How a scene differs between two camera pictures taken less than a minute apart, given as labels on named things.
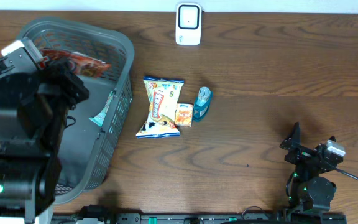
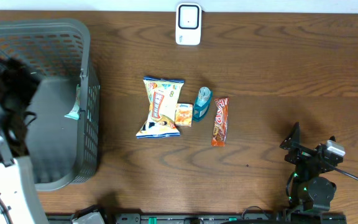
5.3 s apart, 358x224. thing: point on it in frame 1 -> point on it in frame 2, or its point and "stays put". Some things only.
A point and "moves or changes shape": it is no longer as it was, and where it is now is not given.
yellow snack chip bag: x=163 y=94 stays put
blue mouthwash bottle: x=202 y=104 stays put
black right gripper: x=293 y=142 stays put
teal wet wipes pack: x=99 y=117 -> x=74 y=113
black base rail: x=136 y=218 stays put
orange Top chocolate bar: x=81 y=63 -> x=220 y=135
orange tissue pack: x=184 y=114 stays put
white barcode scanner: x=188 y=23 stays put
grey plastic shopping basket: x=93 y=129 moves or changes shape
